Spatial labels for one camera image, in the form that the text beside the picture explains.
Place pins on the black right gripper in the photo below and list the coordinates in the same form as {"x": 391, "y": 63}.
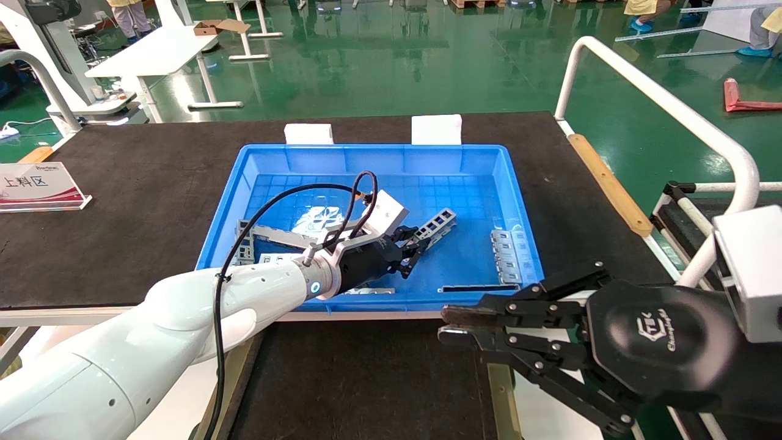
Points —
{"x": 663, "y": 345}

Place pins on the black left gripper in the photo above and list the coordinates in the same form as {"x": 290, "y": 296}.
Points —
{"x": 366, "y": 266}

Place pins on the grey metal ladder bracket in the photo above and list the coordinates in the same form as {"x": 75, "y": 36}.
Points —
{"x": 437, "y": 221}
{"x": 244, "y": 241}

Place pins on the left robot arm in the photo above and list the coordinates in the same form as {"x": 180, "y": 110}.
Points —
{"x": 122, "y": 354}

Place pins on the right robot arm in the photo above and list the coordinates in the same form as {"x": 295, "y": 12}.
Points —
{"x": 763, "y": 385}

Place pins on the dark flat metal strip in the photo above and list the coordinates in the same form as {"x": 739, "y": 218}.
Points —
{"x": 476, "y": 288}

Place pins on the blue plastic bin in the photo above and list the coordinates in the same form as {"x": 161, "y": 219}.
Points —
{"x": 427, "y": 171}

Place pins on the white label card right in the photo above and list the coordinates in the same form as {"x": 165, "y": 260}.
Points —
{"x": 436, "y": 129}

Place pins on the white label card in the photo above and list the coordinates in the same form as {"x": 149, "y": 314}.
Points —
{"x": 308, "y": 134}
{"x": 436, "y": 129}

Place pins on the slotted silver metal plate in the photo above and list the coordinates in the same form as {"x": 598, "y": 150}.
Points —
{"x": 275, "y": 258}

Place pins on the flat grey metal plate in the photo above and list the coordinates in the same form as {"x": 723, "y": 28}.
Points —
{"x": 275, "y": 234}

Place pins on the white label card left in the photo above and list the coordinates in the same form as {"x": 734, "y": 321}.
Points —
{"x": 308, "y": 134}

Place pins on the long wooden edge strip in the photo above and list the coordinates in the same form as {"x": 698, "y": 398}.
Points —
{"x": 611, "y": 186}

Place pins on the black cart with white bars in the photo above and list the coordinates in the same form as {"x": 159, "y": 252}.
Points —
{"x": 678, "y": 220}

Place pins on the wooden pallet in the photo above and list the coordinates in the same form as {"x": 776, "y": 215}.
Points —
{"x": 476, "y": 3}

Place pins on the white tube railing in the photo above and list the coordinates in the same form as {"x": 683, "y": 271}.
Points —
{"x": 672, "y": 110}

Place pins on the black table mat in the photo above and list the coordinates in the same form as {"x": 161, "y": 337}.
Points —
{"x": 122, "y": 214}

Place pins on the open cardboard box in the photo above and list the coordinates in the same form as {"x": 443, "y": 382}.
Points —
{"x": 208, "y": 27}

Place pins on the red angled object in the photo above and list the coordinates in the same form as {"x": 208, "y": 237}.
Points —
{"x": 733, "y": 98}

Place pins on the white work table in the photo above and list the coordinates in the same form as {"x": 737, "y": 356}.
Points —
{"x": 159, "y": 52}

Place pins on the person with blue shoe covers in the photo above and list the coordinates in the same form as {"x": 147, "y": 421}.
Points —
{"x": 641, "y": 25}

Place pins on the aluminium profile bar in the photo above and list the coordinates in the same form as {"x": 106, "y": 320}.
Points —
{"x": 696, "y": 53}
{"x": 660, "y": 33}

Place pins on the person in yellow coat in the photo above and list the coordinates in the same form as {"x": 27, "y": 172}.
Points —
{"x": 129, "y": 15}

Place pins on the white board panel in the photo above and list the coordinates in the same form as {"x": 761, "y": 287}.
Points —
{"x": 733, "y": 21}

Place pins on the acrylic sign with red print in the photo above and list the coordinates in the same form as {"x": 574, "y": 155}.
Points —
{"x": 40, "y": 186}

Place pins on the person in grey trousers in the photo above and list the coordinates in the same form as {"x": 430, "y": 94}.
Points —
{"x": 763, "y": 30}

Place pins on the short wooden edge strip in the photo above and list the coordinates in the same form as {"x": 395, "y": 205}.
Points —
{"x": 36, "y": 155}

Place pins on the grey tube railing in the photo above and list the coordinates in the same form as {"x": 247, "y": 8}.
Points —
{"x": 43, "y": 79}

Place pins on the white machine stand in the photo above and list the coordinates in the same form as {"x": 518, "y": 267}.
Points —
{"x": 55, "y": 43}

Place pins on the white power strip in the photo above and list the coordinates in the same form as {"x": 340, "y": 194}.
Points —
{"x": 9, "y": 130}

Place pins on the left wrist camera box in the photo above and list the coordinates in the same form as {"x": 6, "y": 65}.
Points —
{"x": 385, "y": 212}

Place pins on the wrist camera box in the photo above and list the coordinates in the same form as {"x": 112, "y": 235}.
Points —
{"x": 385, "y": 212}
{"x": 754, "y": 272}

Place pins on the slotted grey metal bracket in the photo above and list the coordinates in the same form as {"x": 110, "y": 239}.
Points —
{"x": 506, "y": 256}

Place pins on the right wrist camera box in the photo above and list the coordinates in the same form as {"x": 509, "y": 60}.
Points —
{"x": 754, "y": 272}

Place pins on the white table frame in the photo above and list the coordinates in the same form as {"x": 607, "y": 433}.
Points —
{"x": 247, "y": 43}

